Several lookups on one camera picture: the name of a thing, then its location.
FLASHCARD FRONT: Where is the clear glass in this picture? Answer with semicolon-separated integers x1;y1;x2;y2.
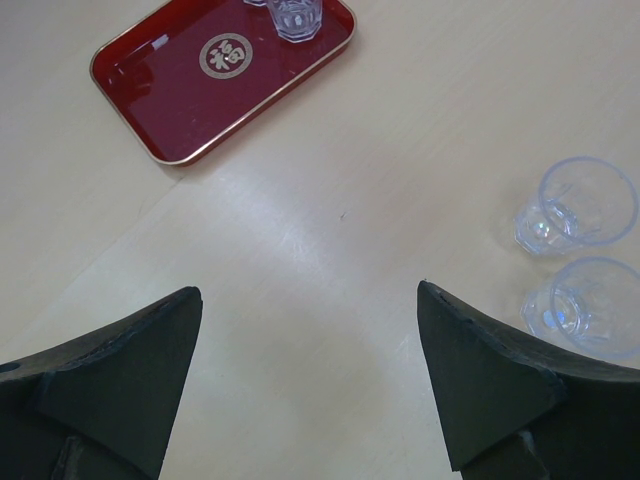
266;0;323;43
514;156;639;256
243;0;266;7

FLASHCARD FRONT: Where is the clear glass far right corner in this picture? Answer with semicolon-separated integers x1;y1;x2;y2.
520;256;639;361

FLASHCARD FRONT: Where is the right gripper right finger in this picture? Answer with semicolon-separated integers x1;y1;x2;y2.
417;281;639;479

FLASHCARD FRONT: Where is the red lacquer tray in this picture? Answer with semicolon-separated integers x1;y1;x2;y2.
90;1;356;166

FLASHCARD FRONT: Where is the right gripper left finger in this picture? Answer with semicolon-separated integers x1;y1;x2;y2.
1;287;203;479

